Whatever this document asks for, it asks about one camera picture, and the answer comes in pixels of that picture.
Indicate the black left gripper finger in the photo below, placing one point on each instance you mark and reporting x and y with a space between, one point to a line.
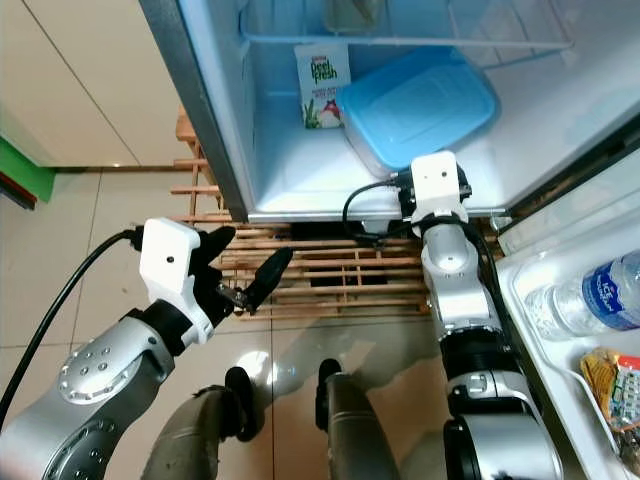
270 282
220 248

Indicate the blue lidded food container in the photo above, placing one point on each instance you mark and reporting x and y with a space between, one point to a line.
415 105

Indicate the white fridge door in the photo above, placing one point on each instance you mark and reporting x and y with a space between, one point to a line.
550 380

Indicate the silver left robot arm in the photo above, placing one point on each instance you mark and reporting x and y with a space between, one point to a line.
100 385

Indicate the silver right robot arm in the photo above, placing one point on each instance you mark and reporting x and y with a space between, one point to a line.
455 280

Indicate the glass fridge shelf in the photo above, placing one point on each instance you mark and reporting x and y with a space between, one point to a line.
460 25

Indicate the wooden slatted rack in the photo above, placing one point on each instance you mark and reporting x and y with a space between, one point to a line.
360 280

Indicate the white green juice carton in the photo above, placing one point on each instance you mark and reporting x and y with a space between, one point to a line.
322 85

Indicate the dark grey left robot leg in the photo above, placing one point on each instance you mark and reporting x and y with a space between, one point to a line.
190 450

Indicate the dark grey robot leg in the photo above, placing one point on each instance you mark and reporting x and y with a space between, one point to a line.
365 440
190 450

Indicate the dark grey right robot leg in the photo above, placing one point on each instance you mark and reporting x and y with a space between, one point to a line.
365 440

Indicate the clear plastic water bottle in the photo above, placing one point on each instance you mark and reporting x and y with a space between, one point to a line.
580 300

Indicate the green cutting board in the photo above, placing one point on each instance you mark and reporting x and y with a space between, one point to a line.
22 175

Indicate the beige kitchen counter cabinet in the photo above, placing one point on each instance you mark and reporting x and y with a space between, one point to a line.
80 80

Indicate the yellow snack packet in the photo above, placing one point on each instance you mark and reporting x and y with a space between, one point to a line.
605 385

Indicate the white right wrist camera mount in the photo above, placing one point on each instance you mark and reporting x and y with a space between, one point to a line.
438 185

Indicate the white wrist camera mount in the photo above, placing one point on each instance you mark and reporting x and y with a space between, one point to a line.
172 258
438 185

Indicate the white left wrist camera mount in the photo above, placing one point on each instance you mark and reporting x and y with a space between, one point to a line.
172 258

